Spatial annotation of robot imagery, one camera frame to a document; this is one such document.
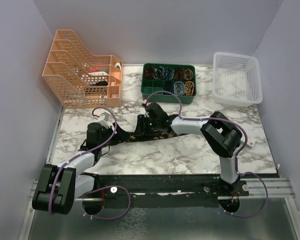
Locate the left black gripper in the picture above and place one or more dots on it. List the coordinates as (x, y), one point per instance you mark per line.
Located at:
(104, 128)

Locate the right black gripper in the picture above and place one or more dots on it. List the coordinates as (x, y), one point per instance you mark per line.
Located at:
(141, 127)

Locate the black floral necktie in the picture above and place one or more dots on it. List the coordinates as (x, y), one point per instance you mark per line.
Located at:
(131, 137)

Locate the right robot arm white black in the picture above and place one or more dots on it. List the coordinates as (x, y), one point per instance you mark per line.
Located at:
(223, 137)

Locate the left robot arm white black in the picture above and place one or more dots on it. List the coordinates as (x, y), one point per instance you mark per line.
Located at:
(59, 185)

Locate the green compartment tray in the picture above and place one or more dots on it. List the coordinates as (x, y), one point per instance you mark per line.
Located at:
(160, 79)

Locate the orange plastic file organizer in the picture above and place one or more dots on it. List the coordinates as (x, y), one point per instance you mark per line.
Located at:
(80, 79)

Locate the white plastic basket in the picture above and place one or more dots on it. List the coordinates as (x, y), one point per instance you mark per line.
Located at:
(236, 80)

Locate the small white red box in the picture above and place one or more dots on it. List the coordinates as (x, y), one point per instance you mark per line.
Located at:
(250, 143)

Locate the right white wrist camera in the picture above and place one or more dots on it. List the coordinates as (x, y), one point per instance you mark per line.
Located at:
(146, 103)

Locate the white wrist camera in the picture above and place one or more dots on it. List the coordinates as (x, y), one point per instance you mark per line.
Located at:
(146, 103)
(103, 119)

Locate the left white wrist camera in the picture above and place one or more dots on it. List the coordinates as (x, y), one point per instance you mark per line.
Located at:
(103, 119)

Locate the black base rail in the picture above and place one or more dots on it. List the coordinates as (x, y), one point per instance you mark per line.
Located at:
(162, 191)

